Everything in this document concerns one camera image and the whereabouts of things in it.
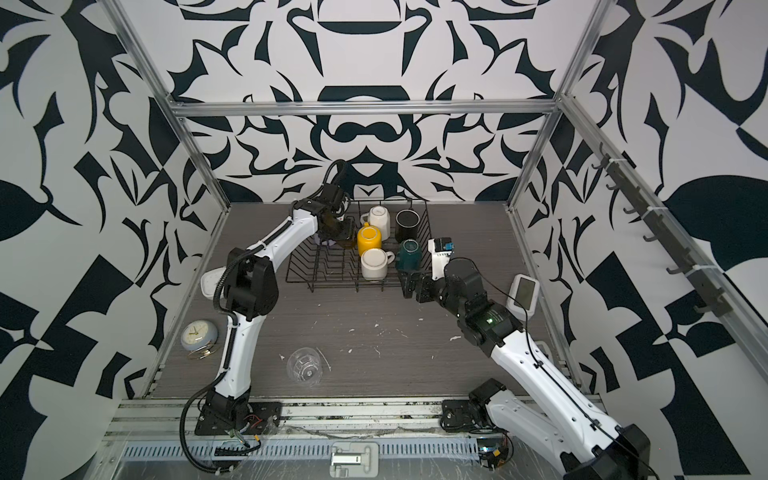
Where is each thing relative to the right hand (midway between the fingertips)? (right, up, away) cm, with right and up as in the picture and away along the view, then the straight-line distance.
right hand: (414, 269), depth 73 cm
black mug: (0, +11, +24) cm, 27 cm away
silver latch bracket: (-14, -42, -6) cm, 44 cm away
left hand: (-19, +11, +26) cm, 34 cm away
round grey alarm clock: (-58, -20, +10) cm, 62 cm away
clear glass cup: (-29, -27, +9) cm, 41 cm away
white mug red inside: (-10, 0, +19) cm, 21 cm away
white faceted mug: (-9, +14, +26) cm, 31 cm away
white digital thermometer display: (+35, -10, +18) cm, 41 cm away
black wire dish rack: (-5, +7, +35) cm, 36 cm away
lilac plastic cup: (-24, +6, +13) cm, 28 cm away
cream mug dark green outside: (0, +2, +18) cm, 18 cm away
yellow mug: (-12, +8, +22) cm, 27 cm away
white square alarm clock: (-63, -6, +23) cm, 67 cm away
